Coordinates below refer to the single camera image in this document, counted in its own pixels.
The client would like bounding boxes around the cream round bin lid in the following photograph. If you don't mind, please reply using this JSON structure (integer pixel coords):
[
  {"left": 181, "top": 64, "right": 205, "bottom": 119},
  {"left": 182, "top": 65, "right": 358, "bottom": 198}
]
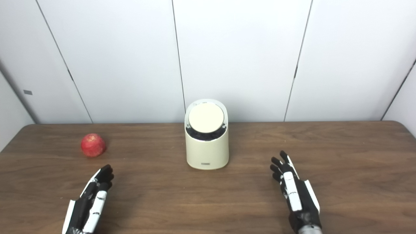
[{"left": 188, "top": 102, "right": 225, "bottom": 133}]

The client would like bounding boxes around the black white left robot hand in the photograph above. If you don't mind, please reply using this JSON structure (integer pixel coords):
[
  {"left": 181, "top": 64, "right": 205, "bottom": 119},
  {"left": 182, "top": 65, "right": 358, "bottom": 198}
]
[{"left": 62, "top": 164, "right": 115, "bottom": 234}]

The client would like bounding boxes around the cream-colored bin body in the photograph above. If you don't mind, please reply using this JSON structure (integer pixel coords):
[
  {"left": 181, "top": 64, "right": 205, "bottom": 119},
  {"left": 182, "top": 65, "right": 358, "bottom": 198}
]
[{"left": 184, "top": 99, "right": 229, "bottom": 170}]

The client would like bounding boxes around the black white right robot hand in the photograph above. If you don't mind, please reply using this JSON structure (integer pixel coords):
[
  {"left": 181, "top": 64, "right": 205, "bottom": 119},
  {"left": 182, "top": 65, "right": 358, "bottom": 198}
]
[{"left": 270, "top": 150, "right": 323, "bottom": 233}]

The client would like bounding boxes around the red apple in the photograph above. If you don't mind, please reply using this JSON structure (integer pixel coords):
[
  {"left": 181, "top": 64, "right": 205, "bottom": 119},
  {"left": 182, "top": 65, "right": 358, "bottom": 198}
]
[{"left": 81, "top": 133, "right": 107, "bottom": 158}]

